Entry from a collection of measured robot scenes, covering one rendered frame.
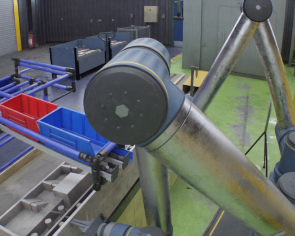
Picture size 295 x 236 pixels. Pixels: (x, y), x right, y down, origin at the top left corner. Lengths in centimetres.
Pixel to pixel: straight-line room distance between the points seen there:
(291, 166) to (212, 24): 579
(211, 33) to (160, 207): 628
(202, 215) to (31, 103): 180
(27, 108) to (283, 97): 147
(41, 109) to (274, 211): 111
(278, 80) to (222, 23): 539
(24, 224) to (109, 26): 1144
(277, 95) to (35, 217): 147
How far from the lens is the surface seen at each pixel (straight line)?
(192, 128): 46
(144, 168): 79
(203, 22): 694
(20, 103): 140
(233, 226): 192
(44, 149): 118
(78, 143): 98
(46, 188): 138
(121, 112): 41
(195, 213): 243
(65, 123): 121
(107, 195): 125
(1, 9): 1312
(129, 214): 158
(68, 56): 635
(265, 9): 123
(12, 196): 166
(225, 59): 126
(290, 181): 109
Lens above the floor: 178
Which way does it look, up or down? 26 degrees down
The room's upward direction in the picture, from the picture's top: straight up
